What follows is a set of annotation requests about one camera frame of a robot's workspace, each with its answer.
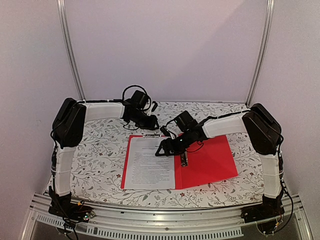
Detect aluminium front rail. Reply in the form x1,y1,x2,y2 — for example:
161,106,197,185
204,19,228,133
19,193,314,240

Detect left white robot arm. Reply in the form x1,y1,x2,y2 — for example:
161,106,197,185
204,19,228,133
49,90,159,198

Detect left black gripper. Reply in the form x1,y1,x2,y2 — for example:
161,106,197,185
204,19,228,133
130,110,160,131

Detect right aluminium frame post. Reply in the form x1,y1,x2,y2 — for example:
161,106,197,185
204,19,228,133
245,0,275,107

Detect left aluminium frame post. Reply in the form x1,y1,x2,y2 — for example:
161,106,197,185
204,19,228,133
56,0,86,101

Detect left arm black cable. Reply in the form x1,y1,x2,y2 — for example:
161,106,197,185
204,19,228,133
77,84,151,106

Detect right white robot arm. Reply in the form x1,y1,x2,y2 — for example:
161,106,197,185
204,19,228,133
155,103,284,218

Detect aluminium frame post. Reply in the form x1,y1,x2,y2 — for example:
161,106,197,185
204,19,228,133
56,0,86,101
245,0,275,107

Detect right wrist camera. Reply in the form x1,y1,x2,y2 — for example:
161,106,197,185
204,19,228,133
160,125,177,139

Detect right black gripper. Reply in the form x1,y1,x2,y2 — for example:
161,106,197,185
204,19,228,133
157,130,194,156

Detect printed white paper sheets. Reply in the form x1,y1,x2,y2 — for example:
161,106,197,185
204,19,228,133
121,135,176,191

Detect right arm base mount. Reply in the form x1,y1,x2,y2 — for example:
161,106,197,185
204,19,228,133
240,194,285,235

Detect spine metal folder clip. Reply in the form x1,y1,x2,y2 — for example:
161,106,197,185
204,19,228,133
180,152,188,167

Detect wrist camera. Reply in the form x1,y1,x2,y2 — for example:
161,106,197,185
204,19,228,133
160,125,177,139
146,101,158,116

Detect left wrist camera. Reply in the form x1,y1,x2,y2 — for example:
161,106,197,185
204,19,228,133
146,101,158,116

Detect red file folder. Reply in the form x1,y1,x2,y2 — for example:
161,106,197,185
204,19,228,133
120,134,239,191

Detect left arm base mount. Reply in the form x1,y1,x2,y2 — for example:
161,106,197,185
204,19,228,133
48,186,96,222

